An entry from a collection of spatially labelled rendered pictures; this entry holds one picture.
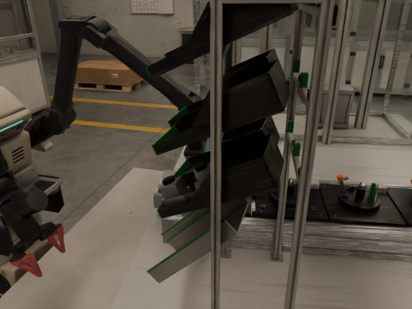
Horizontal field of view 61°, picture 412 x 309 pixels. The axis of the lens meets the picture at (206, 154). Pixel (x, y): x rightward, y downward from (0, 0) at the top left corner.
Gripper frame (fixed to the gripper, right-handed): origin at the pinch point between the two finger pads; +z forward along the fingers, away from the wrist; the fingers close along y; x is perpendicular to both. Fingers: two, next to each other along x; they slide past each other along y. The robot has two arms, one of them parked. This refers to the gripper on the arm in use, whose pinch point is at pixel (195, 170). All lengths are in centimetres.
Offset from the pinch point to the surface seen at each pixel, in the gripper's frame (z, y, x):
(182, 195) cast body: -17.7, -46.5, -4.1
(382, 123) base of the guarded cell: 21, 116, -107
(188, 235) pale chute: 1.2, -36.0, -3.1
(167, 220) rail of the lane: 10.8, -16.7, 7.5
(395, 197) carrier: 10, 4, -73
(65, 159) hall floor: 105, 213, 176
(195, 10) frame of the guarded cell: -50, 82, 10
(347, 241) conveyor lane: 15, -17, -52
